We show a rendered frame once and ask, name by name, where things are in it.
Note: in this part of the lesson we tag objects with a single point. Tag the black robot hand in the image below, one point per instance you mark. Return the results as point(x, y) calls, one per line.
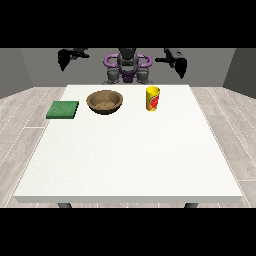
point(176, 61)
point(65, 58)

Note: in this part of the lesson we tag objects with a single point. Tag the yellow cup with melon print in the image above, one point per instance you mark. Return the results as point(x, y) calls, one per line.
point(152, 98)

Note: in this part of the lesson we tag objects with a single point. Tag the green square pad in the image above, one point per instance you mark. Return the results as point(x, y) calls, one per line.
point(62, 109)

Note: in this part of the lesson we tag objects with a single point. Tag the brown wooden bowl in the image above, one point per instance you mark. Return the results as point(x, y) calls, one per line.
point(104, 101)

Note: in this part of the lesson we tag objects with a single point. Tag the grey robot trunk purple rings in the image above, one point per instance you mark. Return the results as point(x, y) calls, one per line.
point(127, 68)

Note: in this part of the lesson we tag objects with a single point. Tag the dark table leg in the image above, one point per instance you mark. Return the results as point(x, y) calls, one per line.
point(191, 205)
point(64, 205)

